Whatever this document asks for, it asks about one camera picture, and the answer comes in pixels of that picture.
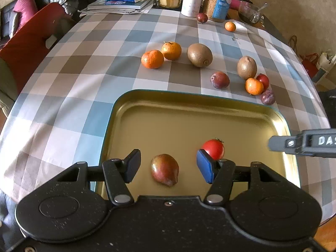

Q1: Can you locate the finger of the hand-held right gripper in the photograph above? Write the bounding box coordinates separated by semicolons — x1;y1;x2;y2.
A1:
268;128;336;158

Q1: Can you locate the glass cup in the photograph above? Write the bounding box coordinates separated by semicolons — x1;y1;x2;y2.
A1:
238;2;261;25

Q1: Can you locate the red paper bag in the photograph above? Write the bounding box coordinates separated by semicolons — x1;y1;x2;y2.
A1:
301;53;319;78

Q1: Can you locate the purple plum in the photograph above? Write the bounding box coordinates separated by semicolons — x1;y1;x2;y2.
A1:
260;89;276;106
210;71;230;90

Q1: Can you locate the checked tablecloth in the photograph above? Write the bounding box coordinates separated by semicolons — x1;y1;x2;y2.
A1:
0;5;331;226

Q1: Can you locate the brown kiwi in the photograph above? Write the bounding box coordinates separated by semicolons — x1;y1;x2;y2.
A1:
236;56;258;80
187;43;213;68

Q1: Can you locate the stack of papers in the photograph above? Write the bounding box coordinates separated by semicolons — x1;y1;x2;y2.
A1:
78;5;153;16

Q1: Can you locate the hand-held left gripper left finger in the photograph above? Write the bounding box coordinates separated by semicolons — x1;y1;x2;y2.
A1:
56;149;142;206

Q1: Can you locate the stack of books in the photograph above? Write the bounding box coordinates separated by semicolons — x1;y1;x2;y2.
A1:
87;0;155;10

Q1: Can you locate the blue-label glass jar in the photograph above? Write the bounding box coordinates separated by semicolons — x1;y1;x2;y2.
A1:
202;0;239;23

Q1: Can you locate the red-green pointed plum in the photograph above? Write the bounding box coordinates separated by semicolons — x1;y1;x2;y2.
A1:
150;154;180;188

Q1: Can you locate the red chair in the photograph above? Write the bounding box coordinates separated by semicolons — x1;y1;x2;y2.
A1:
0;2;76;103

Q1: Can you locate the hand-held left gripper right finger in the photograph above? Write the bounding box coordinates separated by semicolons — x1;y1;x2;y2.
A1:
196;149;284;206

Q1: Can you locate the white paper bag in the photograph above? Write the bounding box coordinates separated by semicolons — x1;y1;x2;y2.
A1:
315;51;336;87

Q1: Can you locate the magenta pillow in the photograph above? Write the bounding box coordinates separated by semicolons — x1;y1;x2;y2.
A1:
9;0;38;38

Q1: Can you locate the red tomato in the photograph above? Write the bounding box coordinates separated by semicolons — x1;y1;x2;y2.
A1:
256;73;270;91
202;138;225;160

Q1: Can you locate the gold metal tray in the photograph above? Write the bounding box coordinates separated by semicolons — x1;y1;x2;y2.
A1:
95;89;300;202

